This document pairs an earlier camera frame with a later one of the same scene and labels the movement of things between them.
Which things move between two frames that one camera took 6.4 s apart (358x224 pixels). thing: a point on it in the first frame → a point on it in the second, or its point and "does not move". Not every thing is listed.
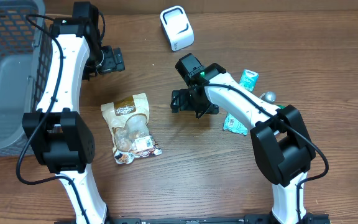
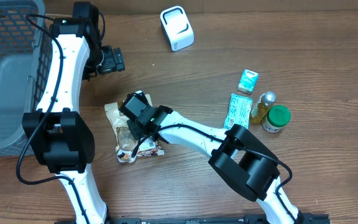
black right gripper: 184,98 → 137,126
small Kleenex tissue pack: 250,79 does not move
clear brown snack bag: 128,117 does not move
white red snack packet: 142,147 does not move
